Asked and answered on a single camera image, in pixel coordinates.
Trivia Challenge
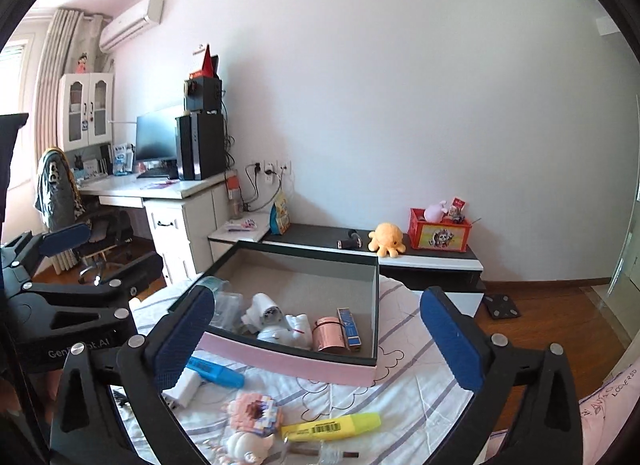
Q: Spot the white glass door cabinet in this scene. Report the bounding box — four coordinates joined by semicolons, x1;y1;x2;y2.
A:
58;73;114;152

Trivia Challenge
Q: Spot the wall power socket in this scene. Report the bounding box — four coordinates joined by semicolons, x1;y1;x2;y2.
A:
250;160;292;176

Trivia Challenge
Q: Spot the white nightstand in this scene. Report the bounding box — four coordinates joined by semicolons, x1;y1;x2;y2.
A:
207;212;270;263

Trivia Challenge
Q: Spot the black office chair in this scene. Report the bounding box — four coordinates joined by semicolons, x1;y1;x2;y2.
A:
35;147;134;285

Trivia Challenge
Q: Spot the beige curtain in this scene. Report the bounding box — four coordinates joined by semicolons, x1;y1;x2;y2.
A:
34;9;106;159

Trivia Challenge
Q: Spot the black computer tower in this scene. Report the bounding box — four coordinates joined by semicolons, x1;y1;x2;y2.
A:
175;110;226;181

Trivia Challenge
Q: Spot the white dog figurine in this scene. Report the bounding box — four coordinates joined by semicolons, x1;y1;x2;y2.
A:
257;315;312;350

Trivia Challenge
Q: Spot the yellow octopus plush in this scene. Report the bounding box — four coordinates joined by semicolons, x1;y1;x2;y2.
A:
368;222;406;258

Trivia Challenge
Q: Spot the white air conditioner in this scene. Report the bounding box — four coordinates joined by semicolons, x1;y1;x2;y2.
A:
99;0;164;53

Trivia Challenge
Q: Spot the yellow highlighter pen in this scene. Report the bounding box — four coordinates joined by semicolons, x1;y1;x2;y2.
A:
280;413;382;442

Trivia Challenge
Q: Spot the pink building block toy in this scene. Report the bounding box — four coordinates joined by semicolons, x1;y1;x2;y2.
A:
224;393;283;437

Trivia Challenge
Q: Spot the red toy crate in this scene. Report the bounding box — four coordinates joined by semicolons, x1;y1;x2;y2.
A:
408;208;472;253

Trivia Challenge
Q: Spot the teal tape roll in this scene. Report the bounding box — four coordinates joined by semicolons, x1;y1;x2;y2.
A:
195;275;232;297

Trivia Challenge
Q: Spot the black bathroom scale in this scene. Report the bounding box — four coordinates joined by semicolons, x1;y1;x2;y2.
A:
483;294;521;320

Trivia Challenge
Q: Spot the black speaker box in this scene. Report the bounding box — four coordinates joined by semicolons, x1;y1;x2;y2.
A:
183;76;222;114

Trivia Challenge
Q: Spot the snack bag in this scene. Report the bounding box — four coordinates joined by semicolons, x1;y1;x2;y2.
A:
269;190;291;235

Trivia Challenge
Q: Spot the clear glass bottle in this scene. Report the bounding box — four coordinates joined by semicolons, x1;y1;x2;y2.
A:
282;438;360;465

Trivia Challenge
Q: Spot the rose gold metal cup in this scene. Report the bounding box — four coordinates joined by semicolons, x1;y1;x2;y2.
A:
312;317;347;352

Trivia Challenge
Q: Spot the orange cap bottle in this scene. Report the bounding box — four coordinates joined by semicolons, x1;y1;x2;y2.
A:
226;176;243;219

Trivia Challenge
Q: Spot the black computer monitor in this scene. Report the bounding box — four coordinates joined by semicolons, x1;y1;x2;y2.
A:
134;108;177;162

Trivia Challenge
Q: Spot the red paper flag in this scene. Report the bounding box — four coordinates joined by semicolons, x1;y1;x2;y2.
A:
189;44;219;79

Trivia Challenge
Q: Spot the blue rectangular slim box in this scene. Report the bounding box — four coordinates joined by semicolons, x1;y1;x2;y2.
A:
336;308;362;352

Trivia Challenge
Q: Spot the pink plush toy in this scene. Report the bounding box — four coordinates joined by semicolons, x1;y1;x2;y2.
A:
423;200;448;223

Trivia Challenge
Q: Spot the black white tv cabinet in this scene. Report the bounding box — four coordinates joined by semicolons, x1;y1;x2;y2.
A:
259;223;486;317

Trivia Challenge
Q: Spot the small black dumbbell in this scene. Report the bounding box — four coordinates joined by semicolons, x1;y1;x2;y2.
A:
336;229;362;249

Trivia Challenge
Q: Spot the baby doll figurine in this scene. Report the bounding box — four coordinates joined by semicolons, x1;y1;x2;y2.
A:
221;431;274;465

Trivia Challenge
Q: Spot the pink storage box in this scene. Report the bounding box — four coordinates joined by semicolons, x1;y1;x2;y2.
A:
195;242;380;386

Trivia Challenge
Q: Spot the pink pillow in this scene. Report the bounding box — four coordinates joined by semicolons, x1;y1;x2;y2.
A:
487;351;640;465

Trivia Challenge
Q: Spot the white desk with drawers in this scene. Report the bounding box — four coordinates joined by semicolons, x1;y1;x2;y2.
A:
79;169;236;284

